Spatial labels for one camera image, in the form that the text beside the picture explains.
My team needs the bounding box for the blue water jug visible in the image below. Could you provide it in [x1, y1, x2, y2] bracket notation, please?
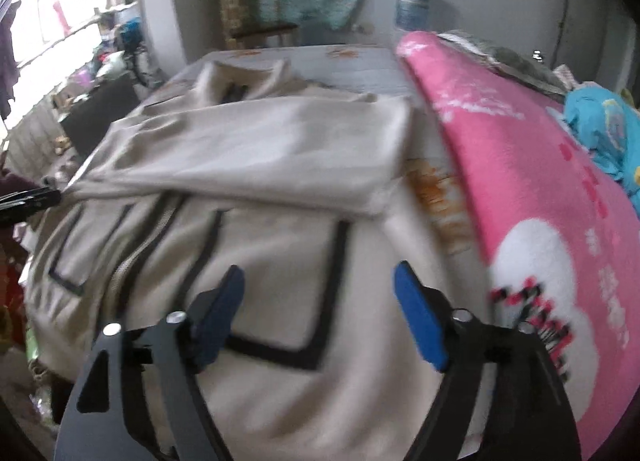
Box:
[396, 0, 432, 32]

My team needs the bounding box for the black cabinet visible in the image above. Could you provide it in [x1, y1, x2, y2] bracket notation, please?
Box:
[60, 75, 143, 156]

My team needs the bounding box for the dark hanging garment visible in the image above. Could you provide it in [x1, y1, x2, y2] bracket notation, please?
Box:
[0, 1, 23, 119]

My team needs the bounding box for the beige zip jacket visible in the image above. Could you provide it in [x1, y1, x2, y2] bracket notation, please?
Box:
[22, 60, 493, 461]

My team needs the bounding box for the wooden chair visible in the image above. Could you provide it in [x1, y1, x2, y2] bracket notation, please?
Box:
[215, 0, 299, 49]

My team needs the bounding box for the blue patterned cloth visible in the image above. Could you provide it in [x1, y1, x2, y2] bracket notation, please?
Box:
[565, 83, 640, 214]

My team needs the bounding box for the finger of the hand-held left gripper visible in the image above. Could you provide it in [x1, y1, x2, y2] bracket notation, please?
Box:
[0, 187, 62, 208]
[0, 201, 62, 228]

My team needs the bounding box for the red hanging garment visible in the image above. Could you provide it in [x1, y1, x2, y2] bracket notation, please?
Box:
[52, 1, 71, 34]

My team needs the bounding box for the grey fuzzy blanket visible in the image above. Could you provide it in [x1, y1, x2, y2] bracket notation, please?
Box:
[437, 30, 568, 94]

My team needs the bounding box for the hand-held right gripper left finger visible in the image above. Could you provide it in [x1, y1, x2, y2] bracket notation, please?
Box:
[55, 265, 246, 461]

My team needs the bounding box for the pink floral blanket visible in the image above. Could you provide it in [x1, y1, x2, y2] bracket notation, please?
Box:
[395, 31, 640, 461]

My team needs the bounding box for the metal railing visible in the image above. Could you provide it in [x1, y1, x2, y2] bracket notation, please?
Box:
[0, 16, 101, 162]

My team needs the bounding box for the blue bag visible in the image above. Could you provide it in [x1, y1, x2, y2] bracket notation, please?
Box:
[122, 18, 146, 49]

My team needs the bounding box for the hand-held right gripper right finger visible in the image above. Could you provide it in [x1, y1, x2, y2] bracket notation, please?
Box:
[392, 261, 583, 461]

